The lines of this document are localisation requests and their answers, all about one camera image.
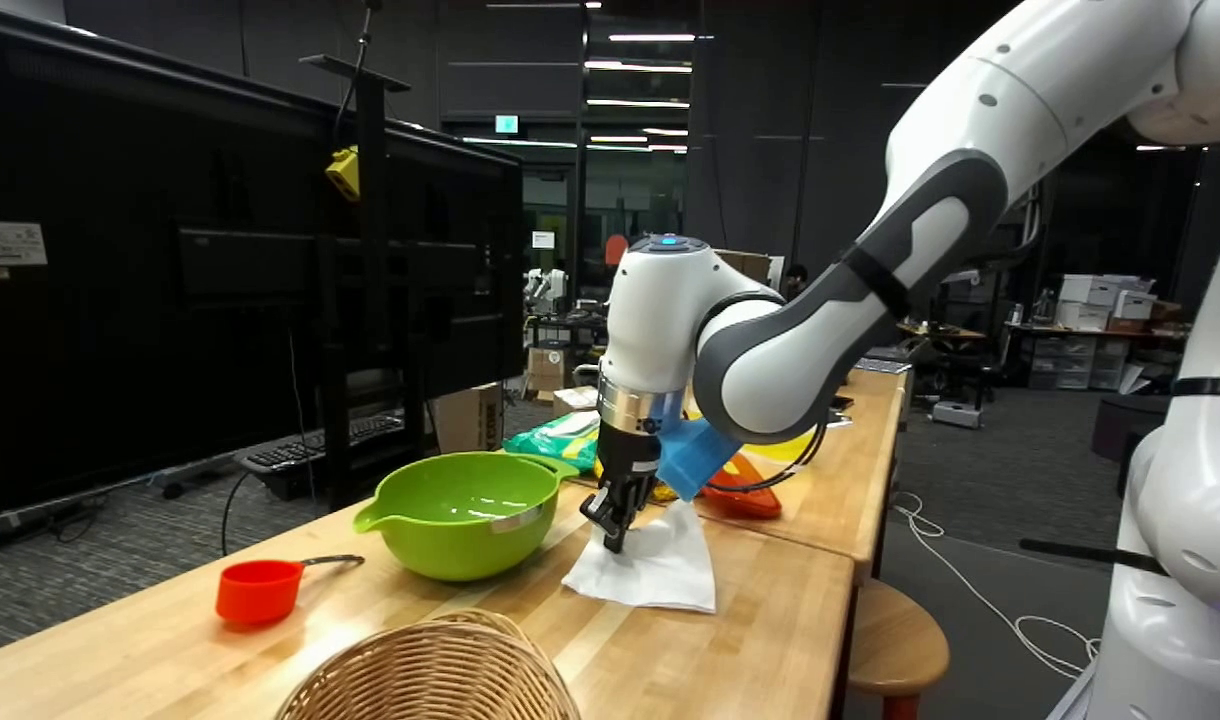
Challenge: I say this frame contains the white paper towel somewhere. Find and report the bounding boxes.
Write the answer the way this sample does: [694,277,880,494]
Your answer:
[555,499,725,622]

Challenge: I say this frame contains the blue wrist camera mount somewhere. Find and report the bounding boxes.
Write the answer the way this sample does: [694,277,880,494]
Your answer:
[651,416,749,506]

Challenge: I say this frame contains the wicker basket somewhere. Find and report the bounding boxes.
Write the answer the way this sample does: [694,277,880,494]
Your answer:
[266,609,589,720]

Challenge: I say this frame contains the green snack bag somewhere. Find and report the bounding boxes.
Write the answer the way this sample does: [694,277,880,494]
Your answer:
[499,409,609,482]

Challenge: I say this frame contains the translucent yellow plastic container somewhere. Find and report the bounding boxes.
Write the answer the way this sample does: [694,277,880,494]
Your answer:
[740,422,829,471]

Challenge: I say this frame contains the large black monitor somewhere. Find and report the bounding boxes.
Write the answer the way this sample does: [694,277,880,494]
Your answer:
[0,8,533,528]

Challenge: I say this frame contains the green mixing bowl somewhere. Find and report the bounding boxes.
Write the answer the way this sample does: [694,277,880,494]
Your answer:
[347,448,567,587]

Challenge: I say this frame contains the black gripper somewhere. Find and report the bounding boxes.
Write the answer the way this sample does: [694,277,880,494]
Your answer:
[574,381,668,561]

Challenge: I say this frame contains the yellow hanging tag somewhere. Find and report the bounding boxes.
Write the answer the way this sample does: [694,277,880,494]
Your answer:
[320,140,369,203]

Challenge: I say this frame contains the orange-red plastic container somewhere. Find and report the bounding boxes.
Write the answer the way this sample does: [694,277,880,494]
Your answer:
[694,451,788,524]

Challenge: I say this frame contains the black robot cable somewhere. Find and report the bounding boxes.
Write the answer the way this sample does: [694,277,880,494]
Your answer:
[1016,534,1176,582]

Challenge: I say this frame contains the small open cardboard box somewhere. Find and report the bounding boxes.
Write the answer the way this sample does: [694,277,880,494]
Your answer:
[426,381,507,455]

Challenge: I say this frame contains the black monitor stand pole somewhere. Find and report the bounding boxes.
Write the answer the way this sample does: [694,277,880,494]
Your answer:
[296,49,415,499]

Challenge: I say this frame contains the white floor cable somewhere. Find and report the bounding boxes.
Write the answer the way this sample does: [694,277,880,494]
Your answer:
[890,489,1107,688]

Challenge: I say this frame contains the round wooden stool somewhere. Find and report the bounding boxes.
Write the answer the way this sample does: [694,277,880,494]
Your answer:
[842,577,954,720]

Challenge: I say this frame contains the red measuring cup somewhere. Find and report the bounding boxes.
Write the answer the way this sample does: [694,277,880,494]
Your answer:
[213,553,369,637]

